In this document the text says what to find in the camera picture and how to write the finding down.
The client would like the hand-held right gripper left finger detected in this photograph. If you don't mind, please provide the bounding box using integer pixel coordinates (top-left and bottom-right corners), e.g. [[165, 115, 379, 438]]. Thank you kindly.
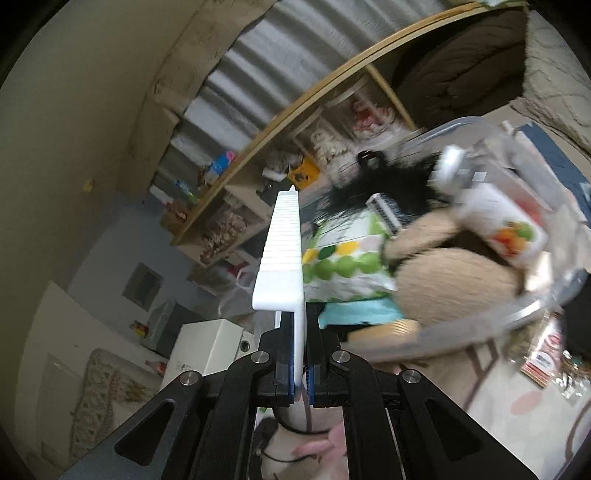
[[60, 314, 297, 480]]

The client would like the wooden paddle brush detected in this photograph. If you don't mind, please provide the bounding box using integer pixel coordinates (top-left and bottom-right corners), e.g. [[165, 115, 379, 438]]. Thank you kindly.
[[346, 318, 422, 356]]

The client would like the fruit label plastic bottle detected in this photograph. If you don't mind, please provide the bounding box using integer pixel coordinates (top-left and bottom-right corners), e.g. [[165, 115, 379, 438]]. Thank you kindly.
[[459, 182, 550, 268]]

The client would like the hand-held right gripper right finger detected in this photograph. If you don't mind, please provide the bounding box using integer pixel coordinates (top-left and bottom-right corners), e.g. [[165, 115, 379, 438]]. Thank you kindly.
[[307, 307, 539, 480]]

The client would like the teal cloth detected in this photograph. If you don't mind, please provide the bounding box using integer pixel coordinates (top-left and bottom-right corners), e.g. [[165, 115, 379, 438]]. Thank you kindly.
[[318, 299, 403, 329]]

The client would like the beige plush toy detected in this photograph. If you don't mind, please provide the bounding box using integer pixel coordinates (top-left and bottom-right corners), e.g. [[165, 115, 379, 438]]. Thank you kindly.
[[383, 212, 518, 324]]

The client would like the green dotted packet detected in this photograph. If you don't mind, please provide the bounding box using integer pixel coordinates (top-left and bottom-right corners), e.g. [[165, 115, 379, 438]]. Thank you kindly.
[[302, 210, 398, 301]]

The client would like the wall picture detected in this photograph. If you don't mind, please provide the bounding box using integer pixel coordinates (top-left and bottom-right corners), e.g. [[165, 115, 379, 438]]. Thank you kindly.
[[123, 262, 164, 307]]

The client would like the dark brown duvet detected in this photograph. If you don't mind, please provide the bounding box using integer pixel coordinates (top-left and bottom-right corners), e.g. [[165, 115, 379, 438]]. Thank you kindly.
[[392, 8, 529, 132]]

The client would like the wooden shelf unit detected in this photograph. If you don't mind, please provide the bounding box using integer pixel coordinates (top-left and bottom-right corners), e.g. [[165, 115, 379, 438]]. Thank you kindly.
[[150, 0, 416, 282]]

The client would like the clear plastic storage bin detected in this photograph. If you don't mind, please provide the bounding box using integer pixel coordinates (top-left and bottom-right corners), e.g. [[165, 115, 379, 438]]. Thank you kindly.
[[318, 115, 591, 370]]

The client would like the black feathered hair claw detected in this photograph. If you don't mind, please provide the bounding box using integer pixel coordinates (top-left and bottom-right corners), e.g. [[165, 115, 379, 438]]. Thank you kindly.
[[318, 150, 458, 232]]

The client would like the white serrated plastic tool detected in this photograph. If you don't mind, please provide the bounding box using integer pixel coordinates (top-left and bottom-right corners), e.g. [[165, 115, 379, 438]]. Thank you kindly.
[[252, 185, 309, 416]]

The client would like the beige patterned blanket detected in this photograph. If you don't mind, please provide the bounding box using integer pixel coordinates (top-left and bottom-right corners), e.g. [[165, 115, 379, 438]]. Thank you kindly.
[[508, 7, 591, 146]]

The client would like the blue pink packet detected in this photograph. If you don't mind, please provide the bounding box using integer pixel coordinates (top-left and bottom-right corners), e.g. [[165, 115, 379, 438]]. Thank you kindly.
[[209, 151, 237, 180]]

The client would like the white shoebox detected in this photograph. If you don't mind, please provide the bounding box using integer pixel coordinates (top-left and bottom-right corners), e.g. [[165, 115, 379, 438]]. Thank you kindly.
[[159, 318, 253, 393]]

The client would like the white plastic bag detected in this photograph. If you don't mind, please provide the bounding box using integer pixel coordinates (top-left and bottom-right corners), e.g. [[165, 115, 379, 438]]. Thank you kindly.
[[221, 263, 260, 317]]

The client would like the grey storage box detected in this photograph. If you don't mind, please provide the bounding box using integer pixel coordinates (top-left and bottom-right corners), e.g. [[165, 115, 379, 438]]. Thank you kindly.
[[147, 299, 186, 357]]

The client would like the clear snack packet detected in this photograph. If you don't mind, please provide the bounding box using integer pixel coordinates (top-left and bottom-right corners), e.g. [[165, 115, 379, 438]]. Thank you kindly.
[[519, 318, 566, 386]]

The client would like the white sun visor cap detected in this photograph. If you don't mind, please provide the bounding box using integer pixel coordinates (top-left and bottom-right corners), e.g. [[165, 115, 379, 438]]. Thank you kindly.
[[256, 406, 345, 480]]

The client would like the patterned floor rug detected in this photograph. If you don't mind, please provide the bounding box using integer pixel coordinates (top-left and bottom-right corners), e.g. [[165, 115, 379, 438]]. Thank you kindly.
[[44, 347, 163, 464]]

